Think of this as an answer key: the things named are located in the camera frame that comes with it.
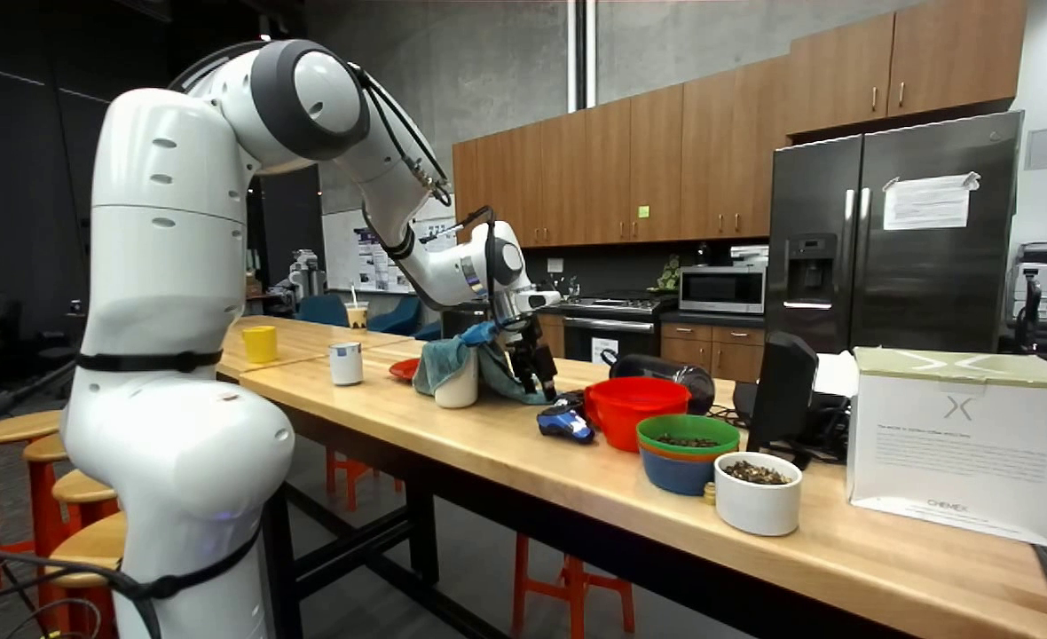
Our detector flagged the grey game controller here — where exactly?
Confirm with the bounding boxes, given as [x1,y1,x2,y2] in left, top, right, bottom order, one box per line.
[534,402,600,447]

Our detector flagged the wooden stool red legs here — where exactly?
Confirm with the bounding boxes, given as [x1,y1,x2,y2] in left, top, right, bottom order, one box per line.
[322,445,407,512]
[510,530,638,639]
[49,466,123,537]
[20,428,83,559]
[42,506,129,639]
[0,404,70,595]

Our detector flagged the black speaker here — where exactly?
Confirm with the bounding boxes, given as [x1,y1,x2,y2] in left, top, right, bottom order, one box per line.
[744,329,824,458]

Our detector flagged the white can blue rim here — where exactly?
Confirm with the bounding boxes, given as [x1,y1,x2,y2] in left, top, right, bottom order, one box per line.
[326,341,365,391]

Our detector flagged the blue green towel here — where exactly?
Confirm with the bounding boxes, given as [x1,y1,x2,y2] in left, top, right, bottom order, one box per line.
[411,317,555,409]

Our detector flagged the black metal table frame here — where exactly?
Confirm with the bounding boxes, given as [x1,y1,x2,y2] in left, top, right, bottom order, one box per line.
[258,410,907,639]

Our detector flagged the stainless steel refrigerator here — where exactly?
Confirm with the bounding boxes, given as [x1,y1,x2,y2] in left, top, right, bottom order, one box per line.
[762,107,1026,356]

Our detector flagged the blue bowl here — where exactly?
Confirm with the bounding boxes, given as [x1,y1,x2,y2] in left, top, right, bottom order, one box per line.
[638,447,730,499]

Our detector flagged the long brown wall cabinets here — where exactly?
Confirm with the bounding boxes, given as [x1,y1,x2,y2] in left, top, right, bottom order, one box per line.
[452,48,800,253]

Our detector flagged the white paper sheet on refrigerator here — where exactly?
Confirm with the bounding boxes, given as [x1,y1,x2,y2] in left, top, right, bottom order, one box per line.
[879,171,983,235]

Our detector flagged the black oven with stove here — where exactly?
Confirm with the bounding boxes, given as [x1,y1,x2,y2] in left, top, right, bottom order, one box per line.
[562,298,668,364]

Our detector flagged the yellow block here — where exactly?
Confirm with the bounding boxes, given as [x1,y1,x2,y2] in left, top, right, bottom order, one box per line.
[237,324,282,370]

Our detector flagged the blue chair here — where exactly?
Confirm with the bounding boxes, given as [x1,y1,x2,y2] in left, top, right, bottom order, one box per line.
[365,293,426,337]
[295,293,350,329]

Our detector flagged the small brown base cabinet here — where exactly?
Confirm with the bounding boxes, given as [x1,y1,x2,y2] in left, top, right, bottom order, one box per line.
[658,319,770,382]

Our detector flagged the white poster board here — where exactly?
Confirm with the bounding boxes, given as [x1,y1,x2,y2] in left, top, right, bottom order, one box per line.
[320,193,460,298]

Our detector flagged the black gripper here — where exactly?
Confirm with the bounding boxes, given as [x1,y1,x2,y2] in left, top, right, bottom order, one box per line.
[503,312,565,404]

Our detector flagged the green bowl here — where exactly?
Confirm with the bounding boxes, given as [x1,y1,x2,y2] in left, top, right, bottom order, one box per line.
[636,410,744,460]

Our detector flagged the silver microwave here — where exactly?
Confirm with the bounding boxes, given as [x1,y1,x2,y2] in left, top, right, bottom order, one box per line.
[673,261,770,317]

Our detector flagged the white cardboard box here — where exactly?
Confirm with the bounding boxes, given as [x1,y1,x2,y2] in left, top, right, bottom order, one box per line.
[845,344,1047,554]

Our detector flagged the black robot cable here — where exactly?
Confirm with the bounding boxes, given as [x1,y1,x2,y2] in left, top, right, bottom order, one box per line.
[348,65,456,209]

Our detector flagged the small white bowl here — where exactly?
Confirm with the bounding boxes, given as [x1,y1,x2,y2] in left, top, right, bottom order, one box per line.
[710,447,805,539]

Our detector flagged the red bowl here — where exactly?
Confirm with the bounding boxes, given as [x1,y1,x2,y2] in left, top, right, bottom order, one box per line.
[578,373,695,453]

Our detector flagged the white cup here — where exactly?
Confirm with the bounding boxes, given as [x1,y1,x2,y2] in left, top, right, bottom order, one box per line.
[430,349,483,410]

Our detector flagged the wide brown base cabinet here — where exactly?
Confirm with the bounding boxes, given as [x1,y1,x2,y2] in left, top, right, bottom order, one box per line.
[534,312,568,357]

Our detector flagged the short brown wall cabinets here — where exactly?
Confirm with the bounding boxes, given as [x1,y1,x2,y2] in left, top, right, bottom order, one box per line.
[783,0,1034,143]

